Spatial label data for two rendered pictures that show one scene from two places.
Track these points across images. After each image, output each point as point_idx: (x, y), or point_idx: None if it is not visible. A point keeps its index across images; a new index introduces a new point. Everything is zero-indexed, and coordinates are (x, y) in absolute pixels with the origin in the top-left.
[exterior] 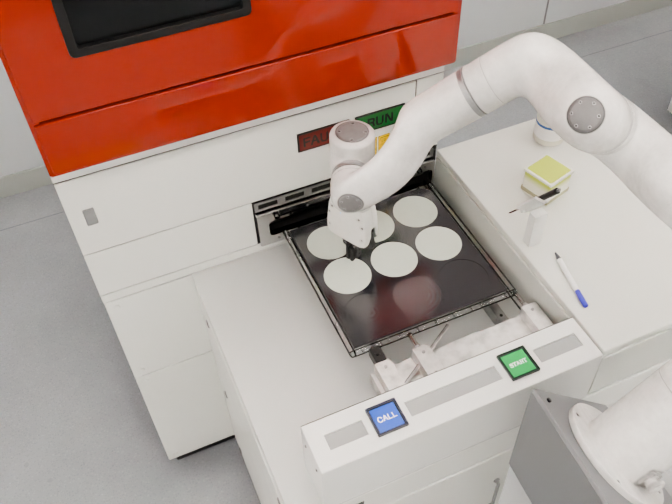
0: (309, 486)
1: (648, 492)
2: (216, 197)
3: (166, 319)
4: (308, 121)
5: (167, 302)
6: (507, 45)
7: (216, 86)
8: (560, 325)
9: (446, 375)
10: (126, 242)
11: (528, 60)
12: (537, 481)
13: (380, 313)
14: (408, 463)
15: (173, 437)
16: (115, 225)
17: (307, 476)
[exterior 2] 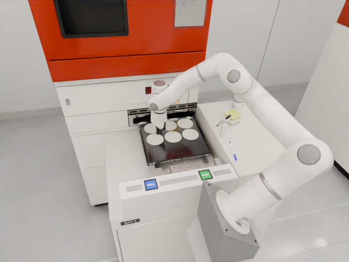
0: (120, 208)
1: (242, 227)
2: (114, 104)
3: (93, 148)
4: (149, 82)
5: (94, 142)
6: (214, 55)
7: (115, 60)
8: (225, 165)
9: (177, 174)
10: (80, 115)
11: (219, 60)
12: (203, 219)
13: (162, 153)
14: (157, 205)
15: (93, 196)
16: (77, 107)
17: (120, 205)
